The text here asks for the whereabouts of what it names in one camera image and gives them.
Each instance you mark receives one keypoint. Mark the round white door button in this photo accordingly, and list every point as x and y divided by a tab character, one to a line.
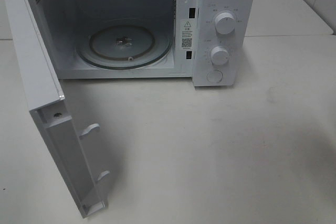
215	76

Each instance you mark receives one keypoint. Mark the white microwave knob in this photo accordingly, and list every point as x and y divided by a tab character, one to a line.
219	56
225	22

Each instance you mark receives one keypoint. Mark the white microwave door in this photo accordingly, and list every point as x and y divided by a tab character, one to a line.
48	107

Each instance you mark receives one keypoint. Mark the white warning label sticker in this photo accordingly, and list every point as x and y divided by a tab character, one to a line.
187	30

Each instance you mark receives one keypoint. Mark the glass microwave turntable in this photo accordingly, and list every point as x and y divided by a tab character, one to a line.
121	44

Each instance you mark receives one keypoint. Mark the white microwave oven body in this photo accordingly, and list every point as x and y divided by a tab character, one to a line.
66	18

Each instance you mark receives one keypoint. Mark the white adjacent table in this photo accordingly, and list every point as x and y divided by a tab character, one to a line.
284	18

